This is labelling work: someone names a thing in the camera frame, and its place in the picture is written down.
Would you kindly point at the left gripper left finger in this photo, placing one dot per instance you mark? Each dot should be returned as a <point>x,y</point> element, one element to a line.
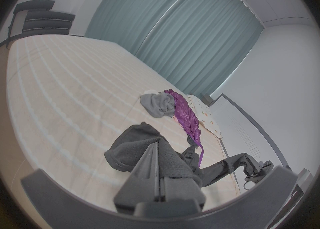
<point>142,180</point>

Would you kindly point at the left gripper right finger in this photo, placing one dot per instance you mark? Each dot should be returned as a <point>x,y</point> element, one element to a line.
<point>180,190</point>

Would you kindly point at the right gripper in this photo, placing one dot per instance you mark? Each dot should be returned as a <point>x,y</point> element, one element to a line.
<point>252,165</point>

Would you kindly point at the black T-shirt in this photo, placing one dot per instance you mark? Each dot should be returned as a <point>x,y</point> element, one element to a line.
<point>140,143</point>

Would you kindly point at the bed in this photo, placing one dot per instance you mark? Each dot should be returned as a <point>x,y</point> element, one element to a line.
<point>75,85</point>

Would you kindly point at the white printed pillow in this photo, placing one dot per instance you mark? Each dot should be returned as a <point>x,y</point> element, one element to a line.
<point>205,115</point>

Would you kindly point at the purple satin garment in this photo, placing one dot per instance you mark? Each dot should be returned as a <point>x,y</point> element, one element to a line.
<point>186,115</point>

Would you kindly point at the grey garment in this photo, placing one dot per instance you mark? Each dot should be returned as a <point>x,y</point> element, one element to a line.
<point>156,105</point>

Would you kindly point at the grey bedside table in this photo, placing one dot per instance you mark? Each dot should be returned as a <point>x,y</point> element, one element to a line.
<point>206,97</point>

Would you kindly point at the blue-green curtain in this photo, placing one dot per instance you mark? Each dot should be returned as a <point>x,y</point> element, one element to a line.
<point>205,43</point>
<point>140,13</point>

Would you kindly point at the black chest of drawers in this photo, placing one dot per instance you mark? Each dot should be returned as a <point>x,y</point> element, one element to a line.
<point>45,22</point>

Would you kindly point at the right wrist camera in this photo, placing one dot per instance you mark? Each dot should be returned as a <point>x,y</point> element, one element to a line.
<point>266,167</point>

